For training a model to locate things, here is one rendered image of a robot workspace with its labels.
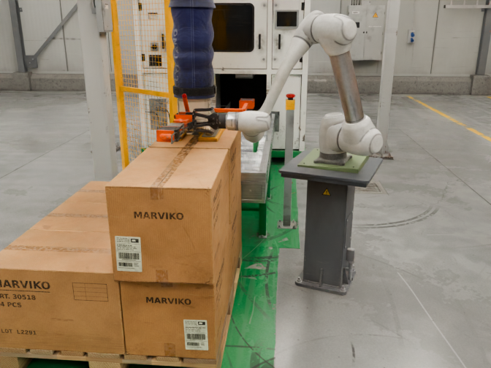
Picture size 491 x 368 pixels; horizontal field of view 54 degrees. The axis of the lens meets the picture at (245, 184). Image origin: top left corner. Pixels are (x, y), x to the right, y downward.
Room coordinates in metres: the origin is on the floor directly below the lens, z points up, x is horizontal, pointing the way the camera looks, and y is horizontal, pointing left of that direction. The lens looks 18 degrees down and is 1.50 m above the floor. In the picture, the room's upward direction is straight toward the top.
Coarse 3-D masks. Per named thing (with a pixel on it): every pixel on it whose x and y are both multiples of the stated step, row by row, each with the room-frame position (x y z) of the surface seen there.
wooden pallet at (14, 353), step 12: (240, 252) 2.82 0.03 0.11; (240, 264) 2.82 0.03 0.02; (228, 312) 2.24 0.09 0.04; (228, 324) 2.15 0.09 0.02; (0, 348) 1.79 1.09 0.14; (12, 348) 1.79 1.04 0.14; (0, 360) 1.80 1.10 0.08; (12, 360) 1.79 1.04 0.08; (24, 360) 1.84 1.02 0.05; (84, 360) 1.76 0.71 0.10; (96, 360) 1.76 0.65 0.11; (108, 360) 1.75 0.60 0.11; (120, 360) 1.75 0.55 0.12; (132, 360) 1.74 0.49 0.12; (144, 360) 1.74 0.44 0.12; (156, 360) 1.73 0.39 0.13; (168, 360) 1.73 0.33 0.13; (180, 360) 1.74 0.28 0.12; (192, 360) 1.72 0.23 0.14; (204, 360) 1.72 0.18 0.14; (216, 360) 1.72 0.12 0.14
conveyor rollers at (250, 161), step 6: (264, 138) 4.26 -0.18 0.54; (246, 144) 4.01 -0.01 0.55; (252, 144) 4.01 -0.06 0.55; (246, 150) 3.82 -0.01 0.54; (252, 150) 3.81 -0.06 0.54; (258, 150) 3.81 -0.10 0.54; (246, 156) 3.63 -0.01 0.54; (252, 156) 3.63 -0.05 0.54; (258, 156) 3.63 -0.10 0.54; (246, 162) 3.45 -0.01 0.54; (252, 162) 3.45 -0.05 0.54; (258, 162) 3.45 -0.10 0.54; (246, 168) 3.28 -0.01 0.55; (252, 168) 3.28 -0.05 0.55; (258, 168) 3.28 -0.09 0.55
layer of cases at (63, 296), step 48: (96, 192) 2.76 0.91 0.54; (240, 192) 2.85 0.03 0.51; (48, 240) 2.06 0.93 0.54; (96, 240) 2.06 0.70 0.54; (240, 240) 2.85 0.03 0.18; (0, 288) 1.79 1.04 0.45; (48, 288) 1.77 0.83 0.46; (96, 288) 1.76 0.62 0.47; (144, 288) 1.74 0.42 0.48; (192, 288) 1.72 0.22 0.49; (0, 336) 1.80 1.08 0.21; (48, 336) 1.78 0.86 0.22; (96, 336) 1.76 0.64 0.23; (144, 336) 1.74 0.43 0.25; (192, 336) 1.72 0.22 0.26
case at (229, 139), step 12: (228, 132) 2.63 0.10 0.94; (240, 132) 2.83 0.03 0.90; (156, 144) 2.34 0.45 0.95; (168, 144) 2.34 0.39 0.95; (180, 144) 2.34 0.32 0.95; (192, 144) 2.34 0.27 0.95; (204, 144) 2.34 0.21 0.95; (216, 144) 2.34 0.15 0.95; (228, 144) 2.34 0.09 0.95; (240, 144) 2.84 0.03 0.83; (240, 156) 2.84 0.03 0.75; (240, 168) 2.84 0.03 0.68; (240, 180) 2.84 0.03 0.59
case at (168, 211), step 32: (160, 160) 2.05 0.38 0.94; (192, 160) 2.05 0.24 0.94; (224, 160) 2.09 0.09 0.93; (128, 192) 1.68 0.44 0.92; (160, 192) 1.67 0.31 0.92; (192, 192) 1.66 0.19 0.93; (224, 192) 2.07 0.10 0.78; (128, 224) 1.68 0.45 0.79; (160, 224) 1.67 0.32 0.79; (192, 224) 1.66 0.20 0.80; (224, 224) 2.05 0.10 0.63; (128, 256) 1.68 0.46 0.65; (160, 256) 1.67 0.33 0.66; (192, 256) 1.66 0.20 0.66
